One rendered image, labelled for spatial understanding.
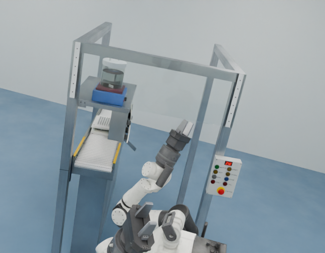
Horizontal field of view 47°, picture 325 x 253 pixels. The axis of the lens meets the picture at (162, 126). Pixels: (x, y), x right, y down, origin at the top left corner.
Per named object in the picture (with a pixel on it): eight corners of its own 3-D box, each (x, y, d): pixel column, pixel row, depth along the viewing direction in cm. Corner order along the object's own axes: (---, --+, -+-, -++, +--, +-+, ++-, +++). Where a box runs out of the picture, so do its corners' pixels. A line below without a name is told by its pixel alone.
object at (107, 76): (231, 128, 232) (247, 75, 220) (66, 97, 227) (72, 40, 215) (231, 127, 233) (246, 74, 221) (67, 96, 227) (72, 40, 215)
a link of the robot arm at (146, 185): (170, 167, 165) (151, 185, 170) (155, 160, 160) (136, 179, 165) (173, 178, 160) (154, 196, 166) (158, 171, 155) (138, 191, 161)
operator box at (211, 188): (231, 198, 244) (242, 163, 235) (206, 194, 243) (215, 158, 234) (230, 193, 249) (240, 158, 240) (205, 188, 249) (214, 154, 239)
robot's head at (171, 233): (186, 228, 135) (178, 210, 133) (182, 242, 127) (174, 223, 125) (170, 232, 137) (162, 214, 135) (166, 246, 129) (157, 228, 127)
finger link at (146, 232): (159, 221, 90) (149, 234, 94) (147, 220, 89) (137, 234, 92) (160, 227, 89) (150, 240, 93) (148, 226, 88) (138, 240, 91)
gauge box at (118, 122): (123, 142, 244) (128, 113, 237) (107, 139, 244) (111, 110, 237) (127, 130, 265) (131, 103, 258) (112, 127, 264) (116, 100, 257)
